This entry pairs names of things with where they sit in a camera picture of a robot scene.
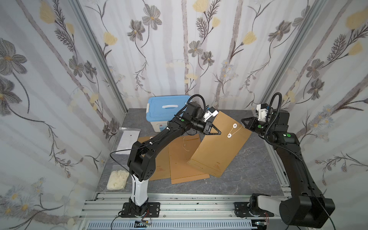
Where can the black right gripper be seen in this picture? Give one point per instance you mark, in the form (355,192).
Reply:
(254,123)

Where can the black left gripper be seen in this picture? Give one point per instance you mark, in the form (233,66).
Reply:
(206,126)

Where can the kraft file bag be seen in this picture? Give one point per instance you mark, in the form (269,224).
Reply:
(162,170)
(180,152)
(216,152)

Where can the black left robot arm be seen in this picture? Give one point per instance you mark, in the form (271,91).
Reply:
(141,163)

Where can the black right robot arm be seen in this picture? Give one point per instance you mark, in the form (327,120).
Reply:
(307,206)

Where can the clear plastic zip bag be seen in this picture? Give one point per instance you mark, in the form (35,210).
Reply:
(128,137)

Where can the bag of white material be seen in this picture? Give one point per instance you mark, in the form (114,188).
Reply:
(117,180)

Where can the blue lid storage box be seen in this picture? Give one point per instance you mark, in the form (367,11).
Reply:
(162,109)

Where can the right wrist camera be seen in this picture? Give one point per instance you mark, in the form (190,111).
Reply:
(262,111)

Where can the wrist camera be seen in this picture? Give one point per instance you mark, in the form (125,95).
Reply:
(262,111)
(210,112)

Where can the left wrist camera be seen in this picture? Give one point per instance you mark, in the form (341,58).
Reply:
(210,112)

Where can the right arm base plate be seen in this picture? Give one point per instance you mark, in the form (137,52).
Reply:
(245,210)

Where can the white slotted cable duct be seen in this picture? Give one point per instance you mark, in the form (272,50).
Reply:
(200,224)

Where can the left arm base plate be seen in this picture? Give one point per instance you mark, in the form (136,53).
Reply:
(147,210)

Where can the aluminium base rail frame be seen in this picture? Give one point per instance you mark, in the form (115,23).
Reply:
(106,206)

